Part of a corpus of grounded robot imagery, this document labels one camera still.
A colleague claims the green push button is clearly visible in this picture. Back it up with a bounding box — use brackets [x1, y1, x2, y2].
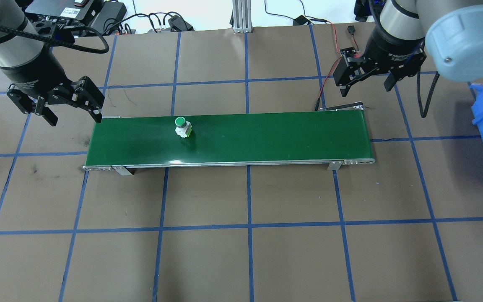
[174, 117, 193, 138]

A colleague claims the black box with label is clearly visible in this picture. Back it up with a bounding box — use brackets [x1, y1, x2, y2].
[26, 0, 104, 26]

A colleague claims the power strip with plugs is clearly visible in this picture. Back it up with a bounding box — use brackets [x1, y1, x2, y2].
[112, 23, 160, 35]

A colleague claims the large black power adapter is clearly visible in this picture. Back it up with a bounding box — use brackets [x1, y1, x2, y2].
[88, 2, 127, 31]

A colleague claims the small black power adapter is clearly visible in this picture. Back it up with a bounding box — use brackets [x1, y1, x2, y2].
[167, 15, 195, 32]

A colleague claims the green conveyor belt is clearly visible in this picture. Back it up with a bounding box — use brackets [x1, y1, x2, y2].
[83, 106, 376, 176]

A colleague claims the red switch wire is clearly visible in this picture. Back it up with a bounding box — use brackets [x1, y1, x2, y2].
[309, 18, 338, 53]

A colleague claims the red conveyor lead wire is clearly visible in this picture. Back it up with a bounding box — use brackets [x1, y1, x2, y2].
[314, 63, 343, 112]

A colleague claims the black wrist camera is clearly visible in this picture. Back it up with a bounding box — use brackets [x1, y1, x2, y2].
[354, 0, 387, 22]
[32, 18, 76, 46]

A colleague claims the aluminium profile post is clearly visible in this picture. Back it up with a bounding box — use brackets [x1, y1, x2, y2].
[232, 0, 253, 34]

